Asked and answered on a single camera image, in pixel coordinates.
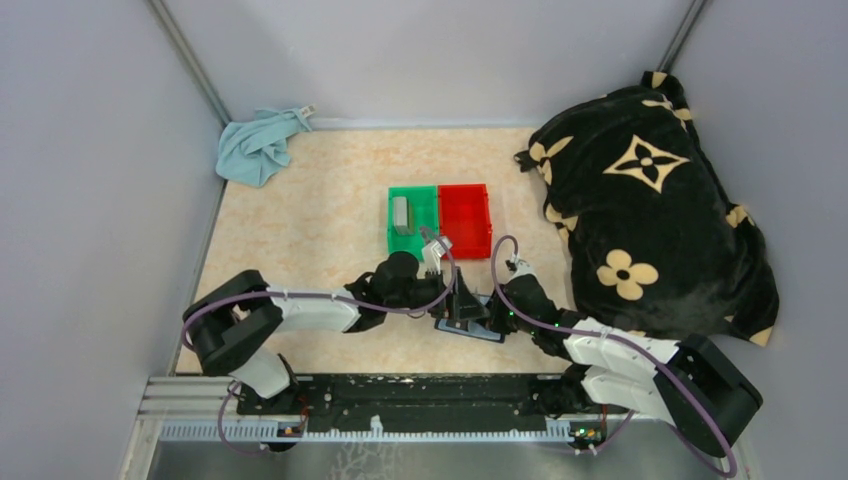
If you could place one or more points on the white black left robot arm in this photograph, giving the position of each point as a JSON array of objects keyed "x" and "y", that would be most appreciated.
[{"x": 228, "y": 328}]

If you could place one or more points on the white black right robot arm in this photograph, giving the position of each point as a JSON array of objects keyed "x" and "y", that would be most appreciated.
[{"x": 689, "y": 384}]

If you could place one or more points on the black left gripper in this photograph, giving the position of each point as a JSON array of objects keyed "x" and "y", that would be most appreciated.
[{"x": 465, "y": 304}]

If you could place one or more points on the red plastic bin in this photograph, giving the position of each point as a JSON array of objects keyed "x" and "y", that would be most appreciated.
[{"x": 464, "y": 218}]

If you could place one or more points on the black floral pillow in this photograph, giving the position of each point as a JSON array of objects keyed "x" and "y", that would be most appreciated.
[{"x": 657, "y": 246}]

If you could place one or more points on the grey block in bin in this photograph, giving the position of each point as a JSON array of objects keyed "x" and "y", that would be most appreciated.
[{"x": 402, "y": 216}]

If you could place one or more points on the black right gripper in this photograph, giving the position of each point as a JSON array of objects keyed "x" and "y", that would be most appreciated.
[{"x": 495, "y": 304}]

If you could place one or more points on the aluminium frame rail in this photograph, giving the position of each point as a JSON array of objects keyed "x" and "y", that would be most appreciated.
[{"x": 195, "y": 408}]

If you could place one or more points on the navy blue card holder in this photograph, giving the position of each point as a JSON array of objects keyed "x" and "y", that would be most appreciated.
[{"x": 470, "y": 329}]

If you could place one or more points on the light blue cloth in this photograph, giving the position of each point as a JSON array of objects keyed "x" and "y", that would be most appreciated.
[{"x": 250, "y": 153}]

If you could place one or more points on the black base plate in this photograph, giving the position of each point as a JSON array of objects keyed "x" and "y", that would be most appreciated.
[{"x": 485, "y": 403}]

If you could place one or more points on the green plastic bin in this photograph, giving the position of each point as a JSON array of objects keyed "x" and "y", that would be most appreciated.
[{"x": 422, "y": 210}]

